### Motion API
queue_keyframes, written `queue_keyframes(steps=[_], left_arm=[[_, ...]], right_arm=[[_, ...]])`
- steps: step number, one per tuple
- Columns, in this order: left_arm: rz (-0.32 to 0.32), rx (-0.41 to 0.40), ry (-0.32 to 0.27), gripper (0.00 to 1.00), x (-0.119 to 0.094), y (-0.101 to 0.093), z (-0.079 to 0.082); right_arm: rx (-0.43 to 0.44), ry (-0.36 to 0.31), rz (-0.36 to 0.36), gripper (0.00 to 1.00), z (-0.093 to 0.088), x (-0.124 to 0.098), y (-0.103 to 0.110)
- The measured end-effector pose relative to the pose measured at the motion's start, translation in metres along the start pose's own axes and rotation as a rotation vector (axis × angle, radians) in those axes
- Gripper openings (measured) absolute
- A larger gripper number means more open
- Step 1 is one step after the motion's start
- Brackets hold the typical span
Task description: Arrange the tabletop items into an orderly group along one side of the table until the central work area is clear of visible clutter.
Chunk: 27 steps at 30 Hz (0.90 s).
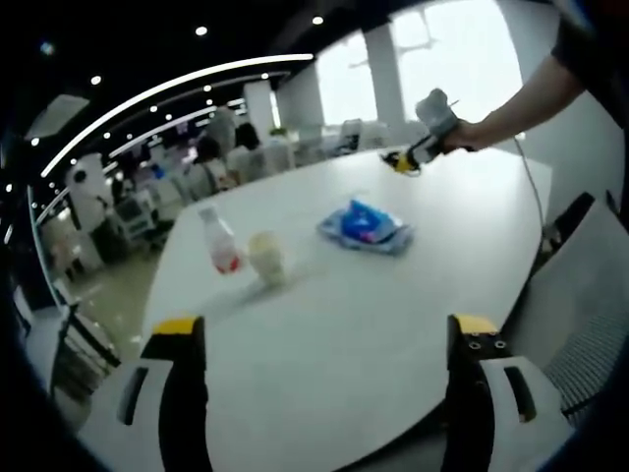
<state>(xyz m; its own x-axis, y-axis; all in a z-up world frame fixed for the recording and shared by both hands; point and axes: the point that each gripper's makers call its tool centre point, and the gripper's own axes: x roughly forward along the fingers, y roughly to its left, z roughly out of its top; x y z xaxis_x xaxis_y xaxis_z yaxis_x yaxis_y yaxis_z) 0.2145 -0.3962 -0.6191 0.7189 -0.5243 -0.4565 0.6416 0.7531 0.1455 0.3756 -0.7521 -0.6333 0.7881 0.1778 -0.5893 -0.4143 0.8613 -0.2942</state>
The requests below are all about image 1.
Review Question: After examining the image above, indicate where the person's right hand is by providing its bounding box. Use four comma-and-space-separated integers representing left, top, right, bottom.
441, 117, 492, 152

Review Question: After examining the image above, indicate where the white mesh office chair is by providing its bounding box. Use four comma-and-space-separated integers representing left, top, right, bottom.
343, 191, 629, 472

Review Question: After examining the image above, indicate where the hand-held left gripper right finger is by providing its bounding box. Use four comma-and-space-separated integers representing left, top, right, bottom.
441, 313, 576, 472

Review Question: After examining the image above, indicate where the white paper cup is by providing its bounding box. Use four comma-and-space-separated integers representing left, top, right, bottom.
248, 231, 289, 287

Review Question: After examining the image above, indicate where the curved ceiling light strip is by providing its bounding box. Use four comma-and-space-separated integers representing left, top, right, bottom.
39, 52, 315, 179

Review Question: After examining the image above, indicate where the white table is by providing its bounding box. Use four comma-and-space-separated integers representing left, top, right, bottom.
142, 147, 554, 468

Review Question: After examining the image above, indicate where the dark frame stand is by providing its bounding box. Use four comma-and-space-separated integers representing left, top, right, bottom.
48, 304, 122, 394

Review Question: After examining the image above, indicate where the bright window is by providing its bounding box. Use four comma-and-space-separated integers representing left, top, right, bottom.
316, 0, 525, 130

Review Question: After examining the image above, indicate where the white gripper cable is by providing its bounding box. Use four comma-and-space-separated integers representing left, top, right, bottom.
513, 133, 548, 242

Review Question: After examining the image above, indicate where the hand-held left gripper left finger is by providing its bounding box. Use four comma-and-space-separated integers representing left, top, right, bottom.
81, 315, 212, 472

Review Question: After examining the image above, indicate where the clear bag with blue pad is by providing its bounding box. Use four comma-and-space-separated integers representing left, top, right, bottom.
316, 199, 415, 259

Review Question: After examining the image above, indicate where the clear water bottle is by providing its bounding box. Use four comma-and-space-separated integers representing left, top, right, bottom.
198, 206, 246, 276

